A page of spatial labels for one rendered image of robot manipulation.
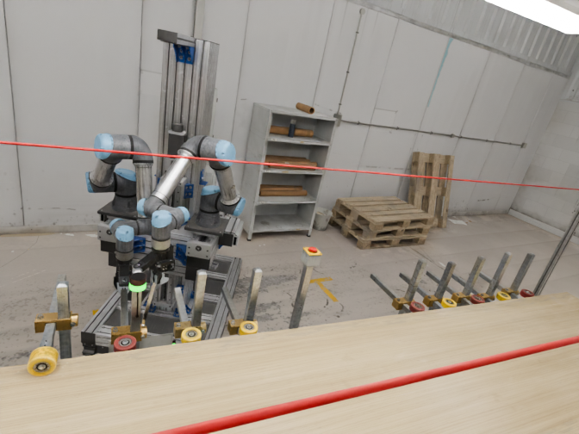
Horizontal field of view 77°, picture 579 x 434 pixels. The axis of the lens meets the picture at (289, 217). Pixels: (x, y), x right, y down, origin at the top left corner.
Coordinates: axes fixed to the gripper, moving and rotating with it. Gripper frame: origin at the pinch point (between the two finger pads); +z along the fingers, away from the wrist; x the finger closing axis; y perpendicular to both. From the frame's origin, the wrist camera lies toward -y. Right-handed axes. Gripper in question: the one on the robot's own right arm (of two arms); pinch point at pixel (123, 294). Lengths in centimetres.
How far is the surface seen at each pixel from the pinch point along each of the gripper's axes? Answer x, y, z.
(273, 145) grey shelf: -169, 250, -21
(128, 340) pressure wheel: -1.3, -40.7, -8.6
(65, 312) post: 20.1, -32.0, -18.1
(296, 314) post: -79, -32, -4
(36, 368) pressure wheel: 26, -52, -12
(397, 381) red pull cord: -19, -142, -95
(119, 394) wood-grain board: 2, -65, -9
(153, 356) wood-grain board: -10, -50, -8
